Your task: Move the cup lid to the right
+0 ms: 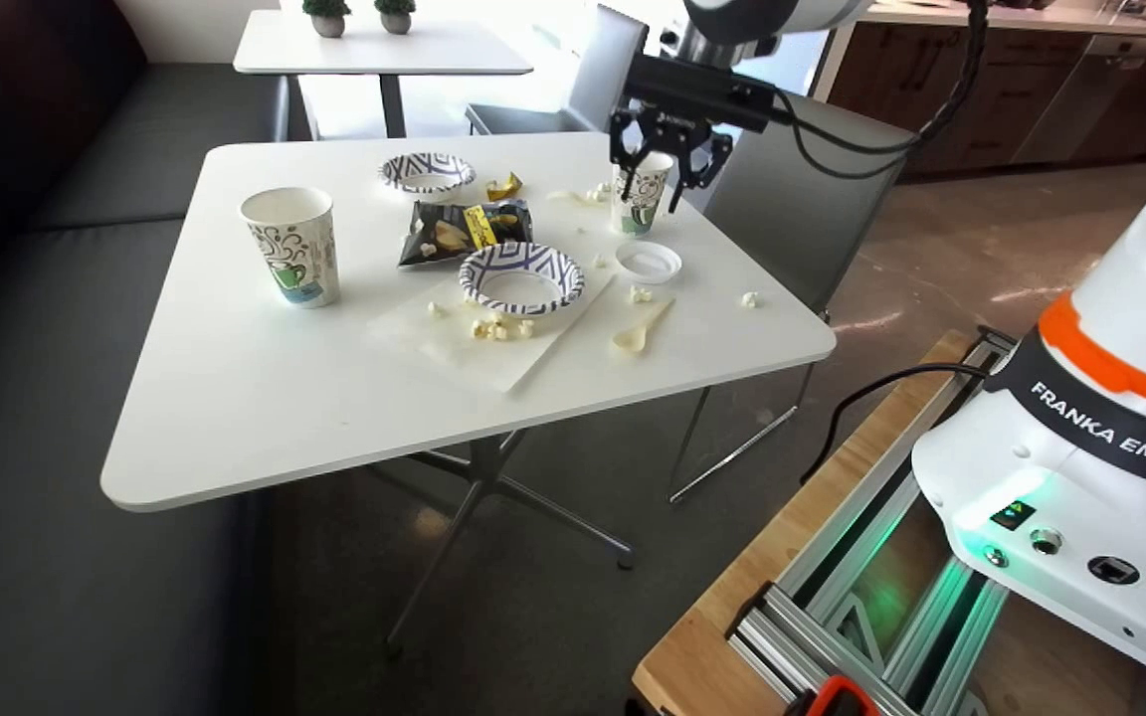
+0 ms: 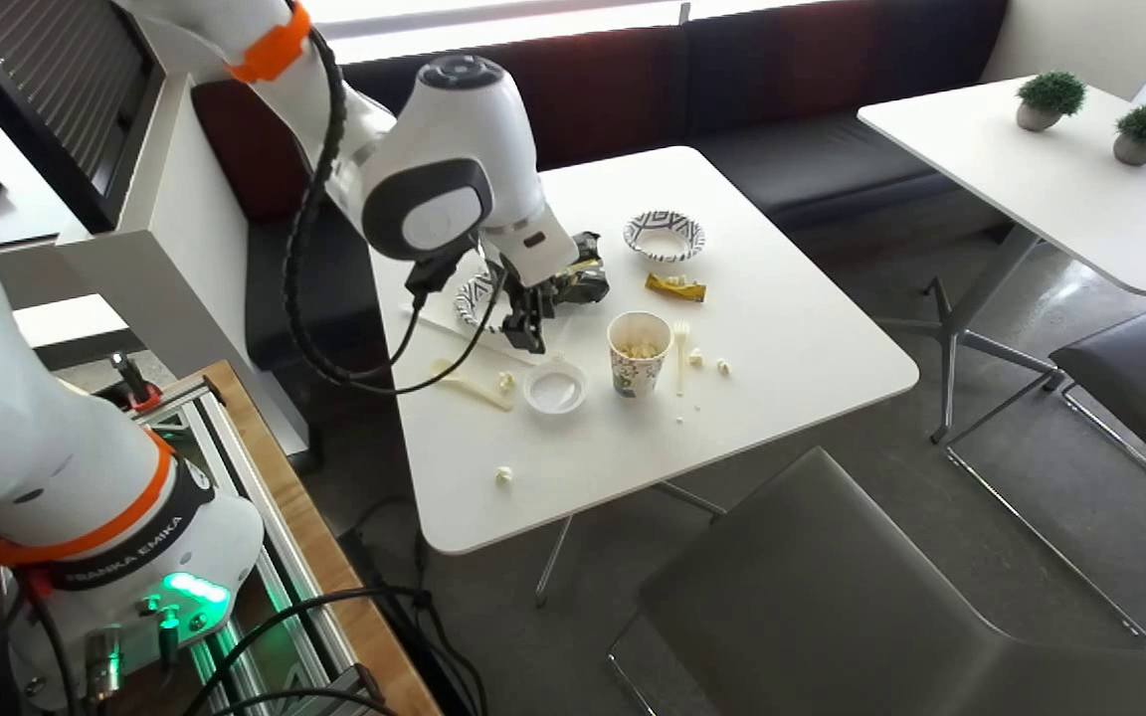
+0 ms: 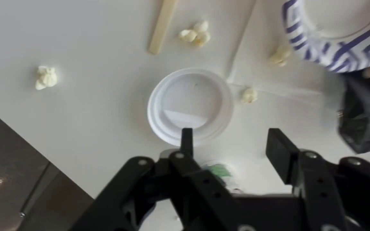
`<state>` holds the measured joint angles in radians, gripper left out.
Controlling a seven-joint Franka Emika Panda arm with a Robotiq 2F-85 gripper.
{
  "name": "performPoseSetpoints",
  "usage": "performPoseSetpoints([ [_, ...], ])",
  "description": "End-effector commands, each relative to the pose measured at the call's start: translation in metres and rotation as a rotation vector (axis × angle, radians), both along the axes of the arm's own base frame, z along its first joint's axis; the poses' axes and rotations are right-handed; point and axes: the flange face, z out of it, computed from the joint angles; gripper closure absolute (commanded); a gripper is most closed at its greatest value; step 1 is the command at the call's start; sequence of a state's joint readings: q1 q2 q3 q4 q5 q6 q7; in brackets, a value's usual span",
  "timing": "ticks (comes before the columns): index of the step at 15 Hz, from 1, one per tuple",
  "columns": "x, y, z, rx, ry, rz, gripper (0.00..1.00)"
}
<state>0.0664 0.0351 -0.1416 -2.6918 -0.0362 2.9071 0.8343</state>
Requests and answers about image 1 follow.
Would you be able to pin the white plastic spoon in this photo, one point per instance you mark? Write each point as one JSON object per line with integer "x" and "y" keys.
{"x": 639, "y": 332}

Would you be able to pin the small yellow food piece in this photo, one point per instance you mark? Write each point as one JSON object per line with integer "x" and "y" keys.
{"x": 504, "y": 188}

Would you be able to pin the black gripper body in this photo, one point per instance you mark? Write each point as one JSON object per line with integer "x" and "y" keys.
{"x": 667, "y": 131}

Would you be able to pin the yellow food strip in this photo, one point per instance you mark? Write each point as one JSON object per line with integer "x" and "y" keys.
{"x": 477, "y": 228}

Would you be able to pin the large blue patterned bowl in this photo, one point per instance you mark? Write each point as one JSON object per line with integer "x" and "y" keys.
{"x": 518, "y": 281}

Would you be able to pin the grey chair with armrest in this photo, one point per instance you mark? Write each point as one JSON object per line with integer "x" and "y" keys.
{"x": 597, "y": 65}

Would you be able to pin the wooden workbench top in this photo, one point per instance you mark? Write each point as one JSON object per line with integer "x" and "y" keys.
{"x": 717, "y": 638}

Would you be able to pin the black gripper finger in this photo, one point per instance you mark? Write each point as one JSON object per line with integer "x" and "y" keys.
{"x": 681, "y": 184}
{"x": 630, "y": 179}

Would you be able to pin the white food crumb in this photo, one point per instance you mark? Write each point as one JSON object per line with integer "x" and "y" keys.
{"x": 750, "y": 301}

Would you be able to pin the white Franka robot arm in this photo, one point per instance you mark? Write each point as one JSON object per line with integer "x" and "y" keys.
{"x": 1105, "y": 438}

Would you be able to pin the grey chair with metal legs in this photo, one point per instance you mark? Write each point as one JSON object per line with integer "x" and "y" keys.
{"x": 813, "y": 226}

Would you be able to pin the brown wooden counter cabinet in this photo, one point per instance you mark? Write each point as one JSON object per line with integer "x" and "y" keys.
{"x": 1065, "y": 94}

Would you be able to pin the black food tray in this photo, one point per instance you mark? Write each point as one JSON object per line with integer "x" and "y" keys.
{"x": 432, "y": 240}

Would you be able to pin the small blue patterned bowl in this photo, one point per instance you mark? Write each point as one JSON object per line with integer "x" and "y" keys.
{"x": 425, "y": 172}

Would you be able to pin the pale yellow food crumbs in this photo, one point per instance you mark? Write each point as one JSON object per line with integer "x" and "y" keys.
{"x": 497, "y": 329}

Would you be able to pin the large white square table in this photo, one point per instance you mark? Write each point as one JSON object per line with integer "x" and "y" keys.
{"x": 306, "y": 385}

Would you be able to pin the white cutting board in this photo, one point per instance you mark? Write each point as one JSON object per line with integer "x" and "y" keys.
{"x": 518, "y": 351}

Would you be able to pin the tall patterned paper cup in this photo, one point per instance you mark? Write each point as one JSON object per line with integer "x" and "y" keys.
{"x": 293, "y": 252}

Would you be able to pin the small white table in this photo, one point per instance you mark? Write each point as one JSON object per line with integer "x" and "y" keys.
{"x": 374, "y": 50}

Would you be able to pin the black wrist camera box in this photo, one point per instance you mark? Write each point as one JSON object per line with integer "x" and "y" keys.
{"x": 699, "y": 88}

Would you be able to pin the dark upholstered bench sofa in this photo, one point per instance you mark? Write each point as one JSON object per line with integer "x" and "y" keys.
{"x": 29, "y": 398}

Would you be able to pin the small potted plant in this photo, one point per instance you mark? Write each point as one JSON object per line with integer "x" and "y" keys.
{"x": 396, "y": 12}
{"x": 329, "y": 19}

